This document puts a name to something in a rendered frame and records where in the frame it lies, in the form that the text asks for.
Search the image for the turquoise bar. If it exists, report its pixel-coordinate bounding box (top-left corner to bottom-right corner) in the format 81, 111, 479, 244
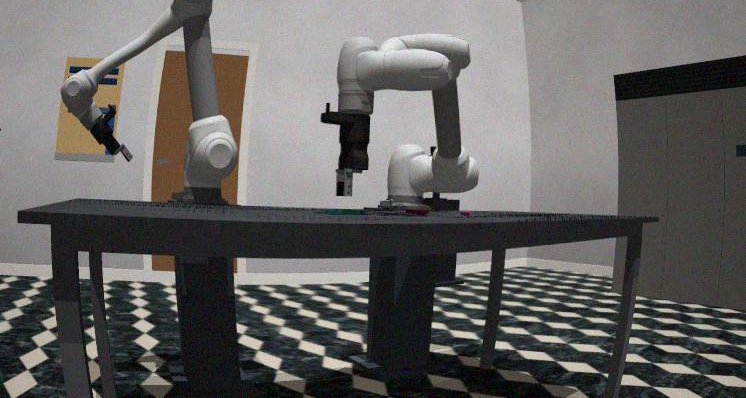
325, 210, 361, 215

